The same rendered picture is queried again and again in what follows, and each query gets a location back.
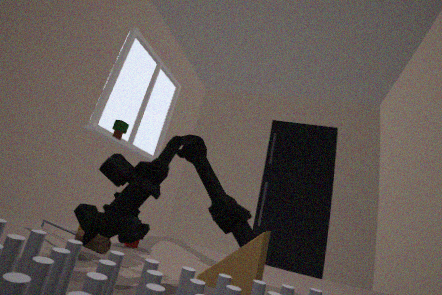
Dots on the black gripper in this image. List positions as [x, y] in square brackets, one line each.
[93, 222]

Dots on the brown-handled metal tool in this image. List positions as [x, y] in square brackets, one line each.
[99, 244]

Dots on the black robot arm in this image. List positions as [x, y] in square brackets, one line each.
[145, 178]

